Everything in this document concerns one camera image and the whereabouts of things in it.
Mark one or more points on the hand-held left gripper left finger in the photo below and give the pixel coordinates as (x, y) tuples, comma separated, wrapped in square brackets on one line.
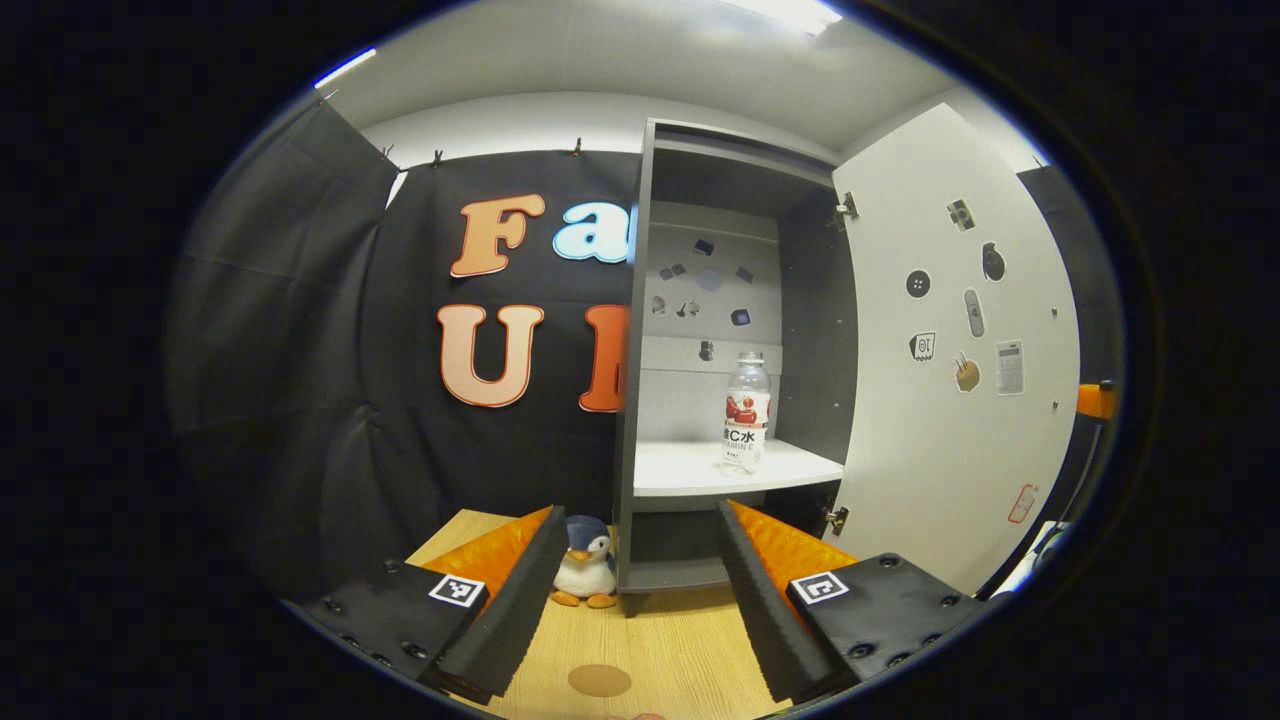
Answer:
[(515, 610)]

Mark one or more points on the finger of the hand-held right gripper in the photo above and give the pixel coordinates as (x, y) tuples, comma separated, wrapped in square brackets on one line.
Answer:
[(1095, 401)]

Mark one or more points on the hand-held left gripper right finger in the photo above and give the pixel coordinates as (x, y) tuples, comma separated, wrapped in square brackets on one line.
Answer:
[(765, 610)]

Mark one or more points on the clear plastic bottle red label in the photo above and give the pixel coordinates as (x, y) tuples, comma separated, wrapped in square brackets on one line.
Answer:
[(746, 415)]

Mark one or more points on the grey cabinet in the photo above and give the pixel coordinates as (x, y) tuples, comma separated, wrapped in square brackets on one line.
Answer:
[(815, 330)]

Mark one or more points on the metal cabinet door hinge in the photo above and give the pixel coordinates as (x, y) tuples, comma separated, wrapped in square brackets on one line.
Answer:
[(846, 210), (837, 520)]

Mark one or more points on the white cabinet shelf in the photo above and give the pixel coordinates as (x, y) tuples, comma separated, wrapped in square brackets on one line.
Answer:
[(700, 465)]

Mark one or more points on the penguin plush toy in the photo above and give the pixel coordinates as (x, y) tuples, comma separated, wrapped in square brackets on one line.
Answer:
[(585, 570)]

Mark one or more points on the black backdrop cloth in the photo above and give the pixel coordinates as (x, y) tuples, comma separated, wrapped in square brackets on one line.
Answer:
[(300, 400)]

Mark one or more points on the ceiling light panel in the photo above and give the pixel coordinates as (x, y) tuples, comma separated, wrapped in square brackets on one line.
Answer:
[(790, 12), (344, 68)]

